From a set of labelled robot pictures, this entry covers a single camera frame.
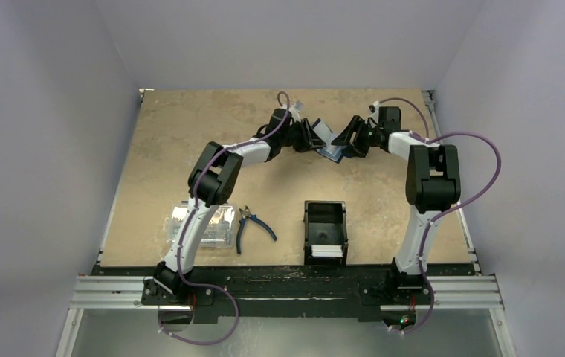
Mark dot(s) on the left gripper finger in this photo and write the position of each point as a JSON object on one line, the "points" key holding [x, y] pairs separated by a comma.
{"points": [[306, 128], [307, 142]]}

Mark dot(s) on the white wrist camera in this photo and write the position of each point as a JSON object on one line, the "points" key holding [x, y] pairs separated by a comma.
{"points": [[373, 117], [296, 108]]}

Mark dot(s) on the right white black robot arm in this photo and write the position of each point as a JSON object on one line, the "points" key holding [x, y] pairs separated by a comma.
{"points": [[432, 187]]}

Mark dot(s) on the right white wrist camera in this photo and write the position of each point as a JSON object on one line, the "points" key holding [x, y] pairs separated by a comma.
{"points": [[373, 117]]}

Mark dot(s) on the white card stack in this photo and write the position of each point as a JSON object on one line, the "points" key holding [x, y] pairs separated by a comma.
{"points": [[327, 251]]}

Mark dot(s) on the black plastic card box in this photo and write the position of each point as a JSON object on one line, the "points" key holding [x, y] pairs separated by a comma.
{"points": [[324, 224]]}

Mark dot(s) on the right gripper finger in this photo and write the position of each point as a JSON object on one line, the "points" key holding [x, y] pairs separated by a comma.
{"points": [[353, 127], [357, 145]]}

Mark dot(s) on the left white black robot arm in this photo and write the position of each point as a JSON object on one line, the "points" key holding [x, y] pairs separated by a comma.
{"points": [[211, 184]]}

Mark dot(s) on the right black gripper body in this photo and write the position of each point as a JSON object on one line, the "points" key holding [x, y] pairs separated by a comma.
{"points": [[357, 135]]}

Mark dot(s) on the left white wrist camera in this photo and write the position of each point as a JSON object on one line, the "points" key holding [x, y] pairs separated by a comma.
{"points": [[296, 108]]}

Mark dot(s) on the blue leather card holder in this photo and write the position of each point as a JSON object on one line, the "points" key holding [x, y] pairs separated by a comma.
{"points": [[330, 151]]}

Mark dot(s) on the black aluminium mounting rail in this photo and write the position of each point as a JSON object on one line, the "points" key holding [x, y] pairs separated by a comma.
{"points": [[360, 292]]}

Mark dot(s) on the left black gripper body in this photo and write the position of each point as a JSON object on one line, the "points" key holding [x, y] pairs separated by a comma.
{"points": [[294, 132]]}

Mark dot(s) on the clear plastic parts box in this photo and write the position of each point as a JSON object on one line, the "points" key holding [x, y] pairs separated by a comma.
{"points": [[220, 233]]}

